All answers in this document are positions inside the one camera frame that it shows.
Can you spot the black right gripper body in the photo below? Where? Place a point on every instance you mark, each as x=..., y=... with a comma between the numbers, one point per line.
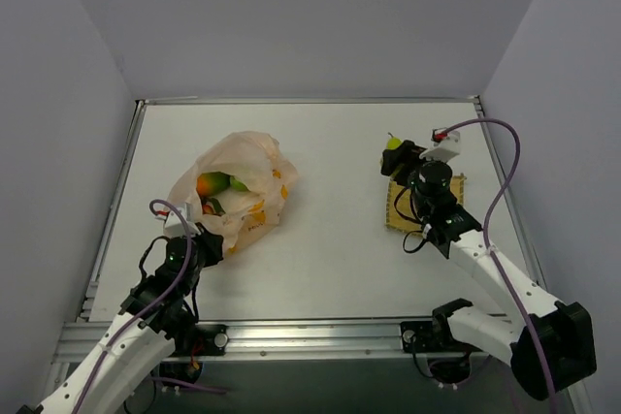
x=405, y=157

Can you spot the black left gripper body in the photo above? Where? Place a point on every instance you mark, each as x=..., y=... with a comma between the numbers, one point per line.
x=210, y=245

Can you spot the aluminium table frame rail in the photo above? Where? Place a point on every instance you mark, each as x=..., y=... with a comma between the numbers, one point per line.
x=330, y=276

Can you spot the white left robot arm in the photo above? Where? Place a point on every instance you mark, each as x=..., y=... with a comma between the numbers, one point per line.
x=154, y=323

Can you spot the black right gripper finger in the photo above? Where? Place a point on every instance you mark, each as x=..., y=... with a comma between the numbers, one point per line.
x=411, y=147
x=391, y=161

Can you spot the green fake pear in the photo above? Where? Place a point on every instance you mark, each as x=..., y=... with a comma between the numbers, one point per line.
x=393, y=142

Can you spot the red lychee bunch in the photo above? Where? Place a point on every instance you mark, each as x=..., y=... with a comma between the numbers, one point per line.
x=211, y=206

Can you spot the translucent banana print plastic bag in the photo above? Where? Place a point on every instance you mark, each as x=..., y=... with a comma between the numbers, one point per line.
x=256, y=160

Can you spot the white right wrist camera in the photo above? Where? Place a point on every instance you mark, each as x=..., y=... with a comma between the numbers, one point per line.
x=445, y=146

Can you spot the orange green fake mango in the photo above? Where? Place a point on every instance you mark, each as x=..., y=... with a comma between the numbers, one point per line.
x=212, y=183

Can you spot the yellow bamboo mat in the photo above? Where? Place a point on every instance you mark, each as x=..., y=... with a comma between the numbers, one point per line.
x=399, y=212

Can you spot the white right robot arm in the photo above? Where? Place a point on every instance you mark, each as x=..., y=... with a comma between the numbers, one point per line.
x=547, y=344

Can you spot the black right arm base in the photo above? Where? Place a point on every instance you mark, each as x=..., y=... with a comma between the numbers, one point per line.
x=439, y=359

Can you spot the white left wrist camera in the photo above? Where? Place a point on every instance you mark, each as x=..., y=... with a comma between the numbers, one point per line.
x=177, y=225

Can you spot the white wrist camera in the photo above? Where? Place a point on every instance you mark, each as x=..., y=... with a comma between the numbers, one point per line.
x=177, y=225
x=445, y=146

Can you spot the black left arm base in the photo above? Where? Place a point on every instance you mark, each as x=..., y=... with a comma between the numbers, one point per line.
x=186, y=362

